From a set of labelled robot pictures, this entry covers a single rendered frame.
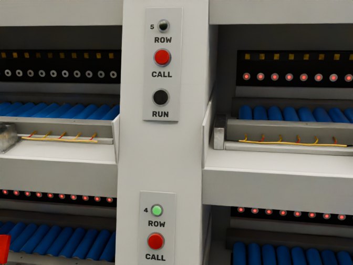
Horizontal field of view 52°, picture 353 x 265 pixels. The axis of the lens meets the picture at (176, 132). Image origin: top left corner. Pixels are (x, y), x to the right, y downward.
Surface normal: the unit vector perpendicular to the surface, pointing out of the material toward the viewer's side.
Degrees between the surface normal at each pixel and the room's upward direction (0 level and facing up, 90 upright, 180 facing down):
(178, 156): 90
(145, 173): 90
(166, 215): 90
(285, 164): 21
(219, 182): 111
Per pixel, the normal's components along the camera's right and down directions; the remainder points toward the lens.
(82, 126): -0.17, 0.37
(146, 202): -0.17, 0.02
